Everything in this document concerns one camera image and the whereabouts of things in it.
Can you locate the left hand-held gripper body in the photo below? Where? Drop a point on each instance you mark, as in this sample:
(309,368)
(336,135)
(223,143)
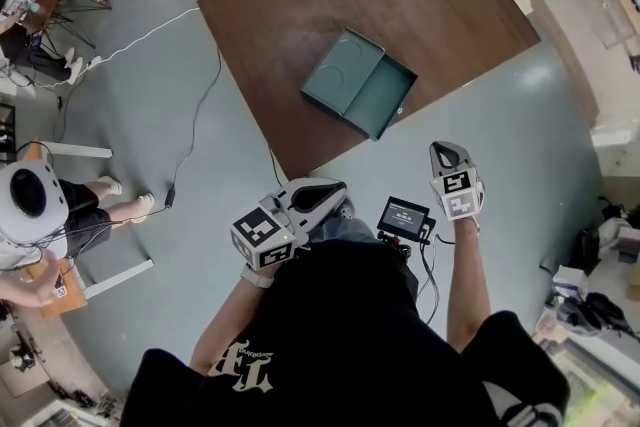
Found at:
(262,237)

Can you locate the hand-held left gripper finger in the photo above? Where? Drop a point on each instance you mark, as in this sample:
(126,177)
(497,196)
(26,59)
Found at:
(320,215)
(312,182)

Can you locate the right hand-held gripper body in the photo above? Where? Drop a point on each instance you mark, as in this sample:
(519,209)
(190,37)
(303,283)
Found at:
(457,195)

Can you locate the teal rectangular tray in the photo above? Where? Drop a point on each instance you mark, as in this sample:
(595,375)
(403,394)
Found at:
(380,95)

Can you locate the dark green box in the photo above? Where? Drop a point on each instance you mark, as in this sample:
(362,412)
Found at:
(335,65)

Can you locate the person's left forearm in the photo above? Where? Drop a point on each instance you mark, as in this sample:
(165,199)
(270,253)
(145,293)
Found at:
(225,325)

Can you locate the person's right forearm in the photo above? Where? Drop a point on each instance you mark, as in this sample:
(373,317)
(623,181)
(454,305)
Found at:
(465,285)

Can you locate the person's grey clog shoe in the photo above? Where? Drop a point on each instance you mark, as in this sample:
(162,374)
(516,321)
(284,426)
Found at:
(345,209)

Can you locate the person's grey trousers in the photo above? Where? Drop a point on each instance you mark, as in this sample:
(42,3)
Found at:
(350,230)

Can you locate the white wristband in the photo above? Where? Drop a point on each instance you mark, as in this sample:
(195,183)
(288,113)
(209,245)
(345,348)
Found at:
(257,276)

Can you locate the small black monitor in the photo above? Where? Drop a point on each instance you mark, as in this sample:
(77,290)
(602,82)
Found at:
(402,217)

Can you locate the black power adapter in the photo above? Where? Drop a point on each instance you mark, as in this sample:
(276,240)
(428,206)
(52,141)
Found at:
(170,197)

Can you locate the person's black printed t-shirt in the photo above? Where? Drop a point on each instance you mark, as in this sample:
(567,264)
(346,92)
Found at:
(350,340)

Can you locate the white cabinet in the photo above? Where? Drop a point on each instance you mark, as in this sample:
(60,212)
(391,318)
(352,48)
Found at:
(617,150)

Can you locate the pile of bags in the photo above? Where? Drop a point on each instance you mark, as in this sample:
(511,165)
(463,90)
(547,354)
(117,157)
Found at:
(600,265)

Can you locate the brown wooden table white legs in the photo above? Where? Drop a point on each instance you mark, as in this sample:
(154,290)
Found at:
(300,5)

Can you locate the pale wooden table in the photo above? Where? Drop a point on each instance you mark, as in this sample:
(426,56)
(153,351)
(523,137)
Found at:
(615,0)

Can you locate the white round headset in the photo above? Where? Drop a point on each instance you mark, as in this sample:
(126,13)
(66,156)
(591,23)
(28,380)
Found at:
(30,210)

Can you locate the glass window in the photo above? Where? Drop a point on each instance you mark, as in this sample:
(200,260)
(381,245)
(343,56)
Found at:
(595,385)

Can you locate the white power strip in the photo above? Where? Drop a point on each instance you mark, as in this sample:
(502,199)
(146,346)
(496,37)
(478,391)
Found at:
(95,62)

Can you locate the dark folding table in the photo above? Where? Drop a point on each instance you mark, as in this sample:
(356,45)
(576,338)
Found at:
(50,0)

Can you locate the light wooden desk white frame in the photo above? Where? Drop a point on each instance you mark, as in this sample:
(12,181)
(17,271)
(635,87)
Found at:
(115,265)

